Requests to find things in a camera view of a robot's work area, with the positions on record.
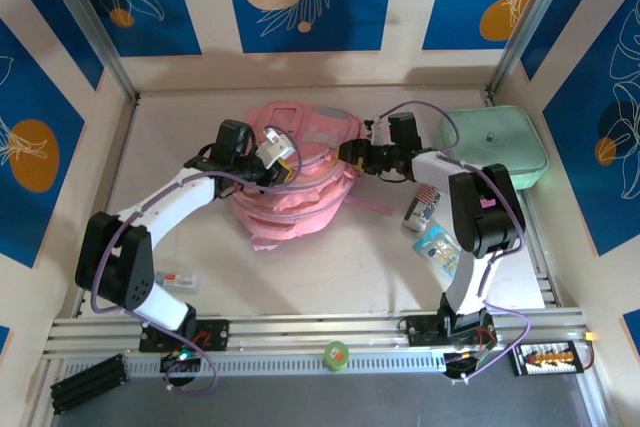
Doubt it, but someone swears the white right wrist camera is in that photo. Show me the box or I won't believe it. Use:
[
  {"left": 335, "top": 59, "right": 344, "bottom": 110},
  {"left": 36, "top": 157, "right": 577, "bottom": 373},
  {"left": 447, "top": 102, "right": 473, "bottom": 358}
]
[{"left": 368, "top": 118, "right": 393, "bottom": 147}]

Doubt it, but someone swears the striped white pouch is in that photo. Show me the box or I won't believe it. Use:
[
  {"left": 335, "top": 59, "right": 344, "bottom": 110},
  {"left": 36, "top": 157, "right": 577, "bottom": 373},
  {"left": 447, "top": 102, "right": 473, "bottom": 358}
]
[{"left": 401, "top": 185, "right": 442, "bottom": 234}]

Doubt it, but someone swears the aluminium frame post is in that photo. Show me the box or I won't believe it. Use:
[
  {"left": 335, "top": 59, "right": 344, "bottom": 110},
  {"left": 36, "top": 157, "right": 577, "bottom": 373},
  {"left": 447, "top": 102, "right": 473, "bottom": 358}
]
[
  {"left": 485, "top": 0, "right": 591, "bottom": 104},
  {"left": 35, "top": 0, "right": 140, "bottom": 103}
]

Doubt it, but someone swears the green tape roll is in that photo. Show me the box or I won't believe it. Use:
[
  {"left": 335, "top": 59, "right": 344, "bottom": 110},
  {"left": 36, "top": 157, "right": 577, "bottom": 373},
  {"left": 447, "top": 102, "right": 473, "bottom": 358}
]
[{"left": 323, "top": 340, "right": 350, "bottom": 374}]

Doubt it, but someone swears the mint green zip case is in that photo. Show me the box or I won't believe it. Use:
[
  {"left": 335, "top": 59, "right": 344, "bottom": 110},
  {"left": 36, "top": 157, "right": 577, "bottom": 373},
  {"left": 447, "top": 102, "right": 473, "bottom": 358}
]
[{"left": 438, "top": 105, "right": 551, "bottom": 192}]

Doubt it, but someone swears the pink student backpack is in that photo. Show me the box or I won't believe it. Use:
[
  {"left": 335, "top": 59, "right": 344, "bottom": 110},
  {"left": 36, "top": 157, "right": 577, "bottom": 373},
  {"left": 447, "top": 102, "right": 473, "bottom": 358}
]
[{"left": 230, "top": 100, "right": 395, "bottom": 254}]

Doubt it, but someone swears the black ribbed block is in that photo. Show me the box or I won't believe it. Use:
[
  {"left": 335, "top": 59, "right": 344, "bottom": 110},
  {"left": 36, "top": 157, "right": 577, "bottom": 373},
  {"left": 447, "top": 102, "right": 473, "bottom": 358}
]
[{"left": 49, "top": 352, "right": 127, "bottom": 416}]

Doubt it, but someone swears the light blue snack pouch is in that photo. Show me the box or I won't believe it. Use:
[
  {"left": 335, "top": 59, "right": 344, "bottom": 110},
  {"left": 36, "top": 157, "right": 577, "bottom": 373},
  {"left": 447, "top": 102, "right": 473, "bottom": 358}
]
[{"left": 411, "top": 222, "right": 462, "bottom": 276}]

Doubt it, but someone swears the aluminium extrusion rail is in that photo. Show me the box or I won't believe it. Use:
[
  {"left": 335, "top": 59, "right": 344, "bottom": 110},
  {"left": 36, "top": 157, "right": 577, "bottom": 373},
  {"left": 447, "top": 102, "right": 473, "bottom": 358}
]
[{"left": 43, "top": 313, "right": 589, "bottom": 359}]

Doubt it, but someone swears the clear plastic pen box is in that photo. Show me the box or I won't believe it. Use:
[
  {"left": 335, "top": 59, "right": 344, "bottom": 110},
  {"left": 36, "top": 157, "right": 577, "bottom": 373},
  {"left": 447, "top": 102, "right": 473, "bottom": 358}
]
[{"left": 152, "top": 270, "right": 200, "bottom": 295}]

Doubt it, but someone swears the black power distribution board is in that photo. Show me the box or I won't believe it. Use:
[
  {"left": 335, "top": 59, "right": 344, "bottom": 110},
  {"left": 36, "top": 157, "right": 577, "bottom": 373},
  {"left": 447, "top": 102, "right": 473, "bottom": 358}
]
[{"left": 508, "top": 340, "right": 584, "bottom": 378}]

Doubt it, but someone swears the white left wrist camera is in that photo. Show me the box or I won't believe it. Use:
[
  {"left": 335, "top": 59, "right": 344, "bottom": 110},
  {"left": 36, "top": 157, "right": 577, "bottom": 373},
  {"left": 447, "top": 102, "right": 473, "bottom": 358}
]
[{"left": 256, "top": 128, "right": 296, "bottom": 170}]

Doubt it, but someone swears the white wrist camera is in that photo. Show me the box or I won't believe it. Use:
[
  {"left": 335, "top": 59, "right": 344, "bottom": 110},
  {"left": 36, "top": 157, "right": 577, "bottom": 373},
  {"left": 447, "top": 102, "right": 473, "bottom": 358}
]
[
  {"left": 368, "top": 118, "right": 393, "bottom": 147},
  {"left": 256, "top": 128, "right": 296, "bottom": 170}
]

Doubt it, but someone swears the slotted grey cable duct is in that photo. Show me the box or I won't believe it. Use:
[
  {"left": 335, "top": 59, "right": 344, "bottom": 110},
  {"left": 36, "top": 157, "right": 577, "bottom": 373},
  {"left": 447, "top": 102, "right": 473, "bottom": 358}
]
[{"left": 58, "top": 351, "right": 517, "bottom": 379}]

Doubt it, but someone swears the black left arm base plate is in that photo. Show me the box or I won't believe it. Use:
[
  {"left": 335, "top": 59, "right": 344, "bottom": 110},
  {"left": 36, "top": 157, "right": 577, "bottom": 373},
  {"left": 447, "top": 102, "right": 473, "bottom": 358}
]
[{"left": 138, "top": 318, "right": 232, "bottom": 354}]

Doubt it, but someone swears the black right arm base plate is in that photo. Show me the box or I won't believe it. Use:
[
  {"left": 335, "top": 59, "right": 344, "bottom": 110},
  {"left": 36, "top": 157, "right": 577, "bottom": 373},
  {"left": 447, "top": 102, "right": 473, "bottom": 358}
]
[{"left": 406, "top": 315, "right": 497, "bottom": 349}]

